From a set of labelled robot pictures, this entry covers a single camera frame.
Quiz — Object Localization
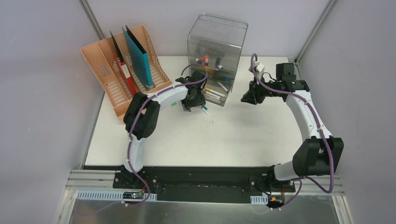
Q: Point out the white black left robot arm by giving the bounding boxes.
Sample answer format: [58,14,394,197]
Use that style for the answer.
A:
[121,71,207,189]

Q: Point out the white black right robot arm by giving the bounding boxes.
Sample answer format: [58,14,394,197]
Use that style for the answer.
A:
[241,61,344,191]

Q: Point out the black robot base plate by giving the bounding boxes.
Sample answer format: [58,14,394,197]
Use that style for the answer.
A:
[113,166,296,203]

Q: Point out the aluminium frame rail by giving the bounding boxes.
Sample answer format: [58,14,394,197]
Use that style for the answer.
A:
[65,169,158,202]

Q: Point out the peach plastic file organizer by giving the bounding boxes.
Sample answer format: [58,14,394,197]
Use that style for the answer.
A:
[81,25,172,120]

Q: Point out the white marker purple cap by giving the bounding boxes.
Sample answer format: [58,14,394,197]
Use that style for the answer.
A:
[205,94,225,102]

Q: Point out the teal folder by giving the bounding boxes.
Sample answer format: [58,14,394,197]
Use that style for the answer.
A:
[122,25,154,91]

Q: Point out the white marker yellow caps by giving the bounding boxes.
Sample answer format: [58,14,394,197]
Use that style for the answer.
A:
[205,88,226,98]

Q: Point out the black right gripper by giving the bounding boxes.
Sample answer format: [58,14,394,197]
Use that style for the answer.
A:
[241,76,281,105]

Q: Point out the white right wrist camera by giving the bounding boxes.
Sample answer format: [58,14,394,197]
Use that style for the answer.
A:
[249,61,265,79]

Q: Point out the smoked clear drawer box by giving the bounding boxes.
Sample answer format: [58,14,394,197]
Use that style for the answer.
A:
[187,13,248,106]

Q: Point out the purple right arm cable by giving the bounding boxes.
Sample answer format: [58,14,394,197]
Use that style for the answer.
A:
[250,53,335,214]

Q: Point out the red orange small bottle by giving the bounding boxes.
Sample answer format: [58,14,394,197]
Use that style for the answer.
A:
[200,55,209,61]

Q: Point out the dark blue small bottle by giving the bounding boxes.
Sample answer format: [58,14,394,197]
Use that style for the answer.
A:
[215,57,221,68]

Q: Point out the white marker green cap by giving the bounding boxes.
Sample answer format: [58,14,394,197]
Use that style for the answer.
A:
[217,82,228,92]

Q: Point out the white marker brown cap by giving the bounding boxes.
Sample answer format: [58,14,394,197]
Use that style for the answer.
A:
[202,91,220,97]

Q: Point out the red folder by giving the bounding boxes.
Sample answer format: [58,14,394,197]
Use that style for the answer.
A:
[110,32,137,96]

